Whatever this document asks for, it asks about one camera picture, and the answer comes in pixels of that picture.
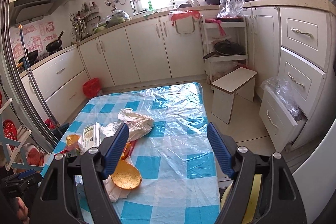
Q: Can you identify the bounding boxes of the white lower kitchen cabinets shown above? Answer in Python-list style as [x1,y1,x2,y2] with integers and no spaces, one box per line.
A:
[19,0,336,154]

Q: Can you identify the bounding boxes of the black wok on stove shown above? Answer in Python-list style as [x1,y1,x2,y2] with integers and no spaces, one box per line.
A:
[46,31,64,55]

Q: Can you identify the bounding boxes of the red bag on cabinet hook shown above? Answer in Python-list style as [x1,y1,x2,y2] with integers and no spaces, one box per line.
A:
[169,10,201,35]

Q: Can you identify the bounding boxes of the clear plastic bottle green label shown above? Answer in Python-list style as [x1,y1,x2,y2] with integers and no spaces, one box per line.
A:
[78,123,105,155]

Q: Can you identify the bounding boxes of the white tiered rack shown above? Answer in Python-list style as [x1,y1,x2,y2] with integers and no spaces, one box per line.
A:
[201,16,248,82]

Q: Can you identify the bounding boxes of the clear plastic bag on rack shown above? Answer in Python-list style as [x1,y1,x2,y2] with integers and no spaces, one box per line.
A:
[217,0,245,18]

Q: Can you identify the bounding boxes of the white step stool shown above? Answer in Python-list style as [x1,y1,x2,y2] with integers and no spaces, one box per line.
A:
[211,67,257,124]

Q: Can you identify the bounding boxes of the black frying pan on rack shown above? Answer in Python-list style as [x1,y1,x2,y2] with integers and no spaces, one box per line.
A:
[203,40,245,60]

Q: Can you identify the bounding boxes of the open white bottom drawer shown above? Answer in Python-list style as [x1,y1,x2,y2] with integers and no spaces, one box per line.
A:
[259,86,307,152]

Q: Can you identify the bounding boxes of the utensil rack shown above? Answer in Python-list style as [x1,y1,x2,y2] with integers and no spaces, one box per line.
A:
[68,2,101,42]

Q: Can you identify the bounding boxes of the yellow trash bucket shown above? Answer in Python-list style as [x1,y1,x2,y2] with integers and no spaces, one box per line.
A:
[220,174,262,224]

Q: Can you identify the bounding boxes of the white tissue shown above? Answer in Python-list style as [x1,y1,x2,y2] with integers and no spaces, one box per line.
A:
[104,176,131,202]

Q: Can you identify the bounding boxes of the white blue shelf rack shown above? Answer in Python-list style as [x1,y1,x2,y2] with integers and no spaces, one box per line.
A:
[1,98,44,172]

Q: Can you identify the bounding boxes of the white refrigerator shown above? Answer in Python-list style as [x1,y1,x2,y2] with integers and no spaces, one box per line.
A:
[293,123,335,223]

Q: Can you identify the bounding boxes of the red yellow snack wrapper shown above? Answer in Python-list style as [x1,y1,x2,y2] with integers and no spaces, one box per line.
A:
[54,144,80,160]

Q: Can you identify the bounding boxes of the printed white plastic bag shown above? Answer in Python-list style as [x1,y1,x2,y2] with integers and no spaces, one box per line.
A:
[101,108,154,141]

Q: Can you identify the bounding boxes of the broom handle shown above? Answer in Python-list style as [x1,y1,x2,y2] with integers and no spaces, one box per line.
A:
[18,24,63,130]

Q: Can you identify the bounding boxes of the red waste basket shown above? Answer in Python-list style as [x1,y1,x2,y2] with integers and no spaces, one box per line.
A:
[82,78,102,99]

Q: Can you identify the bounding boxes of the range hood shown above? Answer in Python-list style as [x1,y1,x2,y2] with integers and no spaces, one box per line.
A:
[9,0,68,27]

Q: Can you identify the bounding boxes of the blue checkered tablecloth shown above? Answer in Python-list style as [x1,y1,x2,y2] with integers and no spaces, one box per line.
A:
[40,81,221,224]

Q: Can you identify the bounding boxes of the orange peel piece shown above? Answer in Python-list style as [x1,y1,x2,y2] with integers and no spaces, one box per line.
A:
[111,160,142,190]
[66,134,80,146]

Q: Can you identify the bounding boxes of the clear plastic bag in drawer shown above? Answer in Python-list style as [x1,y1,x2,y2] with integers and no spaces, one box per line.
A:
[260,76,301,118]

